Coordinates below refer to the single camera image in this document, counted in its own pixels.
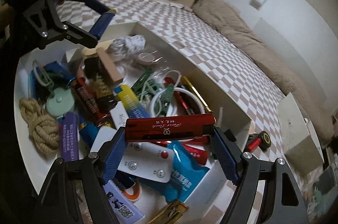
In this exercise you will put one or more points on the small red lighter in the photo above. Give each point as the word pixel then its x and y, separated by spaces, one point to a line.
pixel 253 143

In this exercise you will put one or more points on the clear plastic storage bin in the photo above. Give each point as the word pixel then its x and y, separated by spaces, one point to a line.
pixel 327 192

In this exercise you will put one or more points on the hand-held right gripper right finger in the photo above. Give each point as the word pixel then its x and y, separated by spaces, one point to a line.
pixel 224 158

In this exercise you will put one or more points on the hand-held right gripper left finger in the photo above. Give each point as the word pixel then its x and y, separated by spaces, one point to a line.
pixel 114 158

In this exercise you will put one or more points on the grey yarn ball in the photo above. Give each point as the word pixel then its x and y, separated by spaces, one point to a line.
pixel 129 45

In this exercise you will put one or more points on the long white cardboard box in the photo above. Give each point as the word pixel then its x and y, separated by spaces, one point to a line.
pixel 298 131

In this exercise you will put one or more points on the purple packet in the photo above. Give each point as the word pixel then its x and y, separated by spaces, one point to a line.
pixel 69 136

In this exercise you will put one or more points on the small white box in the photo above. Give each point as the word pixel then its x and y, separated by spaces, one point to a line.
pixel 71 54

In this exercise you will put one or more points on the beige quilt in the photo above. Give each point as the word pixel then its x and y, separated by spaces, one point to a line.
pixel 264 49

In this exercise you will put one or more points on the white headboard panel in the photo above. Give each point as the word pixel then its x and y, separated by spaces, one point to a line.
pixel 290 52

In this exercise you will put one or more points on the yellow and blue lighter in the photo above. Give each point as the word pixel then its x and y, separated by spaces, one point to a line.
pixel 130 101

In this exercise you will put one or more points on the white remote control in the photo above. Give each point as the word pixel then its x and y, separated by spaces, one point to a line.
pixel 148 163

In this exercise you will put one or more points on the clear plastic bag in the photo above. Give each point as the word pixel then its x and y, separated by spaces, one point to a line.
pixel 155 65

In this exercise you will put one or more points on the red printed lighter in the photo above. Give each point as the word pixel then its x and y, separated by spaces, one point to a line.
pixel 87 99

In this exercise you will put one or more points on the long gold lighter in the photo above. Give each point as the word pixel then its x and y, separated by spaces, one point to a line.
pixel 196 94

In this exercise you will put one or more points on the oval wooden board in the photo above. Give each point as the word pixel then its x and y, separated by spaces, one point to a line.
pixel 88 52

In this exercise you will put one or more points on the mint green round device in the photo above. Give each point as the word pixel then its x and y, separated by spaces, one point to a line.
pixel 60 102

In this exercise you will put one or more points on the blue tissue packet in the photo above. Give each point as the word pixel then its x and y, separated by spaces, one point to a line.
pixel 187 176

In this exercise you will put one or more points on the pink nail file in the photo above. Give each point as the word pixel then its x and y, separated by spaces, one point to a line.
pixel 111 65

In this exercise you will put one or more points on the purple printed card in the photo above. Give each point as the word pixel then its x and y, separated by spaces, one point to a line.
pixel 124 205

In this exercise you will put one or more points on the green circuit board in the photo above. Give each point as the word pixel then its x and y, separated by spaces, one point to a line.
pixel 167 98

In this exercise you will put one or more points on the black round tin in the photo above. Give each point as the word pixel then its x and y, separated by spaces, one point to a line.
pixel 264 138

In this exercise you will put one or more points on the large white cardboard box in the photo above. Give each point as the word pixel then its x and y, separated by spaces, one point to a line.
pixel 190 68

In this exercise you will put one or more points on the ribbed gold lighter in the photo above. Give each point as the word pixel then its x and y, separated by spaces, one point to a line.
pixel 169 213

